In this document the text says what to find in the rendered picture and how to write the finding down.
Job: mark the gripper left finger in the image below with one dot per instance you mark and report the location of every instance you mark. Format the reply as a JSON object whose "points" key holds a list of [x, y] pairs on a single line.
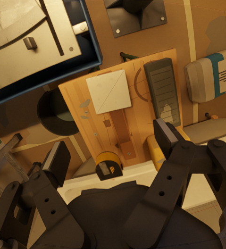
{"points": [[56, 161]]}

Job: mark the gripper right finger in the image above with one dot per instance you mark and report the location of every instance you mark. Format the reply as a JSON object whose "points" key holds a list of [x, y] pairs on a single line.
{"points": [[167, 184]]}

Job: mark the white square tile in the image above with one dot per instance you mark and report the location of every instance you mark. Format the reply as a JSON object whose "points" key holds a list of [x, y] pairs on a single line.
{"points": [[108, 91]]}

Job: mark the grey saw carriage table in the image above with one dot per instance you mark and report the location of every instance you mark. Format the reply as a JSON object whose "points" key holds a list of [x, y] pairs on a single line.
{"points": [[17, 64]]}

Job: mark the blue tile saw body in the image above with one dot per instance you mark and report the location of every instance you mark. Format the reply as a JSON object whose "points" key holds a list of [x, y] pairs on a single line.
{"points": [[89, 48]]}

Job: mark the grey square knob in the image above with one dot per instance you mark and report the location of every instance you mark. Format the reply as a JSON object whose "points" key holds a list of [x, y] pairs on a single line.
{"points": [[30, 43]]}

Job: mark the white tub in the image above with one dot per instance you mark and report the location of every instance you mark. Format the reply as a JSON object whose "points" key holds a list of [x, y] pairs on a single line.
{"points": [[136, 173]]}

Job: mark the black bucket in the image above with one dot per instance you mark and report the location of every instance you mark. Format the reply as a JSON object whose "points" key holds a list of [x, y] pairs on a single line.
{"points": [[56, 116]]}

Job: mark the orange plywood board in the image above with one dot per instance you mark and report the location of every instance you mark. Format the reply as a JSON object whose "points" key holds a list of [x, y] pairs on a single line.
{"points": [[81, 124]]}

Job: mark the grey wooden trestle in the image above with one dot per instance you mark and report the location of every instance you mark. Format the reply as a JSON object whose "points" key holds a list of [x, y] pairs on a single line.
{"points": [[5, 153]]}

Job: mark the yellow black tape measure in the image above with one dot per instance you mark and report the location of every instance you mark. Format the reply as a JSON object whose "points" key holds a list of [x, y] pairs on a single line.
{"points": [[107, 165]]}

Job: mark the black pin orange block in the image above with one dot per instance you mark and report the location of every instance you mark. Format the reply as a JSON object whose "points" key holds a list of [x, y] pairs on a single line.
{"points": [[212, 116]]}

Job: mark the dark grey ribbed float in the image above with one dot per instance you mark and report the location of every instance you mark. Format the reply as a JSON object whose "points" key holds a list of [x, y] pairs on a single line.
{"points": [[161, 87]]}

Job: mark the white blue grout bag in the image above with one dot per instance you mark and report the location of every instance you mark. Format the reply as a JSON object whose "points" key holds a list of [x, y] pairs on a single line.
{"points": [[202, 79]]}

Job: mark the dark green rod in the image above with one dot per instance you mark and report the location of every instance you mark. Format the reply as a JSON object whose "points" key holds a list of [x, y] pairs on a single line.
{"points": [[128, 55]]}

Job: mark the white hex-head roller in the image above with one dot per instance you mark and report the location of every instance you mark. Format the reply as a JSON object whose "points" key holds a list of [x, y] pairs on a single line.
{"points": [[80, 27]]}

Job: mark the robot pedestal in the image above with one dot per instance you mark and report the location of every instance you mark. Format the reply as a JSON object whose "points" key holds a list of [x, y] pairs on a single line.
{"points": [[136, 17]]}

